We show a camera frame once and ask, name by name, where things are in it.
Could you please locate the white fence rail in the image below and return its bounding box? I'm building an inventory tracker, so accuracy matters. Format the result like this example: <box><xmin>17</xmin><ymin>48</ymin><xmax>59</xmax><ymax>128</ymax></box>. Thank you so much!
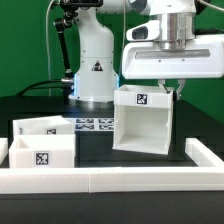
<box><xmin>185</xmin><ymin>138</ymin><xmax>224</xmax><ymax>168</ymax></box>
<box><xmin>0</xmin><ymin>138</ymin><xmax>8</xmax><ymax>165</ymax></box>
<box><xmin>0</xmin><ymin>167</ymin><xmax>224</xmax><ymax>194</ymax></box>

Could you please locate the white rear drawer box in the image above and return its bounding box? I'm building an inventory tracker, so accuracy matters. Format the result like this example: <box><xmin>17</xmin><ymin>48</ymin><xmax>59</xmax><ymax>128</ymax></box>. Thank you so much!
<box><xmin>13</xmin><ymin>115</ymin><xmax>74</xmax><ymax>135</ymax></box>

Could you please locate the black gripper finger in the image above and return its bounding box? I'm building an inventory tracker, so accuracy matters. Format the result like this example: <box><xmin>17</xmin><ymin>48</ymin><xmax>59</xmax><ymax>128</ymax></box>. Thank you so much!
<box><xmin>176</xmin><ymin>79</ymin><xmax>186</xmax><ymax>100</ymax></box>
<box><xmin>158</xmin><ymin>79</ymin><xmax>168</xmax><ymax>92</ymax></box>

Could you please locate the white front fence rail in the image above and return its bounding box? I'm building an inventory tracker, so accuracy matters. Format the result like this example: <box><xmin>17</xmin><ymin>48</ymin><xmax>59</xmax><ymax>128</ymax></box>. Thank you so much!
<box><xmin>0</xmin><ymin>167</ymin><xmax>224</xmax><ymax>194</ymax></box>

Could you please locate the white right fence rail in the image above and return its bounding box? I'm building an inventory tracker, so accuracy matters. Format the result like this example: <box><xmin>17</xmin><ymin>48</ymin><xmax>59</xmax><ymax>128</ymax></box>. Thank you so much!
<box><xmin>185</xmin><ymin>138</ymin><xmax>224</xmax><ymax>168</ymax></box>

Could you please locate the black cable bundle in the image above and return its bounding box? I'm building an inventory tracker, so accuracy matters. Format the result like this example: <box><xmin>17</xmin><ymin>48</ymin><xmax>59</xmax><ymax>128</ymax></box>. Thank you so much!
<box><xmin>15</xmin><ymin>78</ymin><xmax>75</xmax><ymax>98</ymax></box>

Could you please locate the white front drawer box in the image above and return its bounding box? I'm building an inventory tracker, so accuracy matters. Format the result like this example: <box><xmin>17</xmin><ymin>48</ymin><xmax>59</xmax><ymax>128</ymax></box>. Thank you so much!
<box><xmin>9</xmin><ymin>135</ymin><xmax>75</xmax><ymax>168</ymax></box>

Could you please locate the white drawer box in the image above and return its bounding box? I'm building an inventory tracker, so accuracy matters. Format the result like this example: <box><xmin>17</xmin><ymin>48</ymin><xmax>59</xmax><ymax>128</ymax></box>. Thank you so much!
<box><xmin>13</xmin><ymin>115</ymin><xmax>74</xmax><ymax>135</ymax></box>
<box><xmin>9</xmin><ymin>135</ymin><xmax>75</xmax><ymax>168</ymax></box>

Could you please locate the white drawer cabinet frame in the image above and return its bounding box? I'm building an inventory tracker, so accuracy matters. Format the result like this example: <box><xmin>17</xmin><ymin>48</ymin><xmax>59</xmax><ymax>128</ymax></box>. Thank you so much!
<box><xmin>113</xmin><ymin>85</ymin><xmax>174</xmax><ymax>155</ymax></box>

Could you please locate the marker tag sheet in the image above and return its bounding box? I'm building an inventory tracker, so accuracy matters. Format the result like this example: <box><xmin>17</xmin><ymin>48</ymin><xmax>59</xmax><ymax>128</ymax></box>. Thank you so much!
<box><xmin>67</xmin><ymin>118</ymin><xmax>114</xmax><ymax>131</ymax></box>

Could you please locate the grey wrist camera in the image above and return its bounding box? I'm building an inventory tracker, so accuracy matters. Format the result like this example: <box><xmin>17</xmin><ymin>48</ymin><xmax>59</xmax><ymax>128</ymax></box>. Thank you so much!
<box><xmin>126</xmin><ymin>20</ymin><xmax>160</xmax><ymax>42</ymax></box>

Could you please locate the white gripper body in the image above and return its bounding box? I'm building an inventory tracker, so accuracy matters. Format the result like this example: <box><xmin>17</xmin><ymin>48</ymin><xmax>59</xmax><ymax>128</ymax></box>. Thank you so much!
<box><xmin>122</xmin><ymin>34</ymin><xmax>224</xmax><ymax>79</ymax></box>

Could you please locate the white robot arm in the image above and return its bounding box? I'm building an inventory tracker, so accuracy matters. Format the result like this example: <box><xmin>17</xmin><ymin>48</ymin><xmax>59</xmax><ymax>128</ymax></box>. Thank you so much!
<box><xmin>55</xmin><ymin>0</ymin><xmax>224</xmax><ymax>102</ymax></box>

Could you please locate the white left fence rail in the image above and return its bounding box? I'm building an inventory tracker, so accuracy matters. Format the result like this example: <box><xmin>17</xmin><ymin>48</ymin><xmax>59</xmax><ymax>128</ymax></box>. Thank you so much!
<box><xmin>0</xmin><ymin>138</ymin><xmax>8</xmax><ymax>165</ymax></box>

